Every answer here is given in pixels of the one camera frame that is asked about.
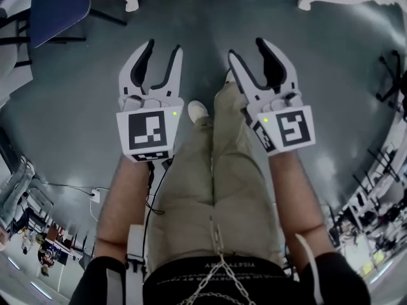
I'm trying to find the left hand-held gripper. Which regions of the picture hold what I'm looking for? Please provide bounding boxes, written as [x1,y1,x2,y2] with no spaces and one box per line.
[115,38,184,165]

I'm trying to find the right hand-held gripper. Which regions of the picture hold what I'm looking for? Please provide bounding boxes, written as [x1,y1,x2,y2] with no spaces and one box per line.
[227,37,317,156]

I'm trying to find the person's right forearm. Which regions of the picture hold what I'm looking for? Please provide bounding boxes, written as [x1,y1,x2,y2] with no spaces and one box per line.
[268,149,336,261]

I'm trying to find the person's left forearm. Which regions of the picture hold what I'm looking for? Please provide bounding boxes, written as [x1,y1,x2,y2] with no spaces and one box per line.
[95,153,153,259]

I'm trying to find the person's white right shoe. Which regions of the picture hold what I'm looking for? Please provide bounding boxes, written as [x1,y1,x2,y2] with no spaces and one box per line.
[224,69,238,87]

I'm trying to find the person's white shoe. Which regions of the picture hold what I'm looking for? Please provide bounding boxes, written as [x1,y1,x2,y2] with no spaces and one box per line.
[224,69,238,87]
[187,99,210,125]

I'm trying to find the person's white left shoe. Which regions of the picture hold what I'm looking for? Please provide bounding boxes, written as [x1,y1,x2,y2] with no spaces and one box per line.
[187,99,210,125]

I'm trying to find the person's beige trousers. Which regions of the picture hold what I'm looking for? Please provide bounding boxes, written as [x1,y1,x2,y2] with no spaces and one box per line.
[144,80,286,275]

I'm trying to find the blue chair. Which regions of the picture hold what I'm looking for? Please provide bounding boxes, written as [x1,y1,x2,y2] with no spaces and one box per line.
[18,0,128,49]

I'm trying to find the black office chair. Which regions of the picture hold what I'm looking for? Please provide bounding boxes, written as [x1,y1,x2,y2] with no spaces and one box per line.
[375,49,407,122]

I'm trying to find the light grey chair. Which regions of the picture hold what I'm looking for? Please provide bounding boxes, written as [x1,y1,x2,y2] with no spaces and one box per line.
[0,0,34,108]

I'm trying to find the office desks with monitors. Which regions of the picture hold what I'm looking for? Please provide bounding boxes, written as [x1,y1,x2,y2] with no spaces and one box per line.
[327,116,407,268]

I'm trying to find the person's black shirt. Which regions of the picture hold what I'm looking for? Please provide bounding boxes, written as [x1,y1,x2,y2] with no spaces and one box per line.
[69,252,371,305]

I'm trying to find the black cable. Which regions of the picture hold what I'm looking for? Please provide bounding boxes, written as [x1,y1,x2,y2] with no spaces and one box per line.
[144,157,175,217]

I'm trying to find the white harness strap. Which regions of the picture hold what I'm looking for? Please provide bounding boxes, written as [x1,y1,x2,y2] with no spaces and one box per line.
[125,223,149,305]

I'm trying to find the silver chain necklace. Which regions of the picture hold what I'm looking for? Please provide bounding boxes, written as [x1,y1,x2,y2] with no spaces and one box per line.
[186,216,257,305]

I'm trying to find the white cable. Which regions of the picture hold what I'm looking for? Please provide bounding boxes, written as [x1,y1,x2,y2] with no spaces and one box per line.
[294,233,323,305]

